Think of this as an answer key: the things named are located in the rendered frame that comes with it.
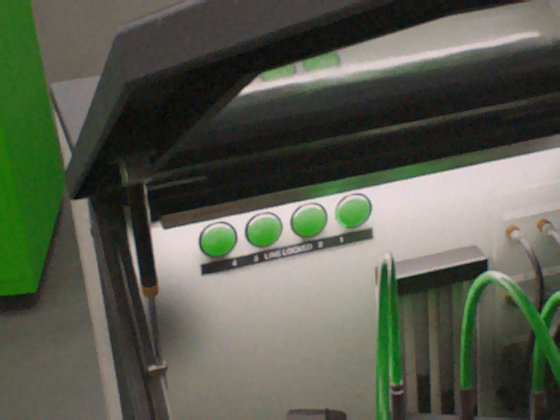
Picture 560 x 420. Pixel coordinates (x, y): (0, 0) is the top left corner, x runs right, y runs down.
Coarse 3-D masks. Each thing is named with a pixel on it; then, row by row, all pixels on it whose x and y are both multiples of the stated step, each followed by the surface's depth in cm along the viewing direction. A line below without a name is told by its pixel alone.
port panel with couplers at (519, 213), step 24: (504, 192) 160; (528, 192) 161; (552, 192) 162; (504, 216) 162; (528, 216) 163; (552, 216) 164; (504, 240) 163; (528, 240) 165; (552, 240) 166; (504, 264) 165; (528, 264) 166; (552, 264) 167; (528, 288) 168; (552, 288) 169; (504, 312) 169; (504, 336) 171; (528, 336) 172; (552, 336) 173; (504, 360) 172; (504, 384) 174
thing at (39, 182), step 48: (0, 0) 384; (0, 48) 377; (0, 96) 371; (48, 96) 450; (0, 144) 373; (48, 144) 441; (0, 192) 380; (48, 192) 433; (0, 240) 388; (48, 240) 425; (0, 288) 396
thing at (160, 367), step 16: (128, 192) 112; (144, 192) 113; (144, 208) 114; (144, 224) 116; (144, 240) 118; (144, 256) 120; (144, 272) 122; (144, 288) 125; (160, 336) 134; (160, 352) 136; (160, 368) 138
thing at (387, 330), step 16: (384, 256) 135; (384, 272) 131; (384, 288) 129; (384, 304) 127; (384, 320) 125; (384, 336) 124; (384, 352) 123; (400, 352) 156; (384, 368) 122; (400, 368) 157; (384, 384) 122; (400, 384) 158; (384, 400) 121; (384, 416) 120
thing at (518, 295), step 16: (496, 272) 139; (480, 288) 144; (512, 288) 135; (528, 304) 133; (464, 320) 151; (528, 320) 132; (464, 336) 152; (544, 336) 130; (464, 352) 154; (544, 352) 130; (464, 368) 155; (464, 384) 156; (464, 400) 157; (464, 416) 158
